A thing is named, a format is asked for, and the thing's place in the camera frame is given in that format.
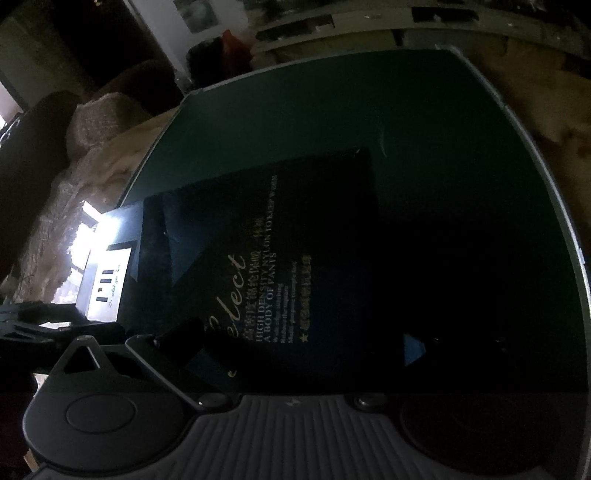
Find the red bag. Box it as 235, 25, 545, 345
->
222, 30, 252, 58

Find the green desktop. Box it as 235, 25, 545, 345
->
115, 46, 591, 393

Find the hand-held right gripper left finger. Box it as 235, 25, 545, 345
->
51, 318, 232, 411

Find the black hinged gift box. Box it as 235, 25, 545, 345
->
133, 147, 407, 393

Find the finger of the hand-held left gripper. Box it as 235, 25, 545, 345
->
0, 300, 90, 344

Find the brown sofa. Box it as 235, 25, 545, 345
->
0, 60, 185, 278

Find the beige fluffy blanket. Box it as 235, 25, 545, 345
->
0, 92, 158, 296

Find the wall picture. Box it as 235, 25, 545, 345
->
173, 0, 219, 34

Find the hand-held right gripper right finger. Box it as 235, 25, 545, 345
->
351, 332, 543, 411

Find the white low cabinet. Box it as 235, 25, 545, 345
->
254, 0, 591, 54

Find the black bag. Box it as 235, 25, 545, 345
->
187, 39, 227, 88

